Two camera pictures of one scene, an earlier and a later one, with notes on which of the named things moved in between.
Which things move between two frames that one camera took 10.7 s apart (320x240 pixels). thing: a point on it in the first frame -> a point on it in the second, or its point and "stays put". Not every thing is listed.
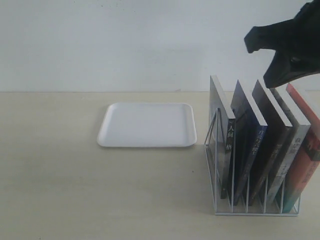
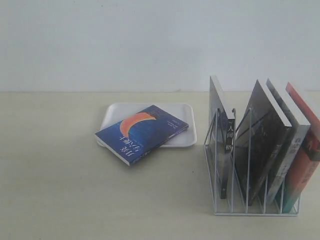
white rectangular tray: (148, 124) stays put
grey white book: (300, 130) stays put
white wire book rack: (236, 193) stays put
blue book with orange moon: (248, 139) -> (133, 137)
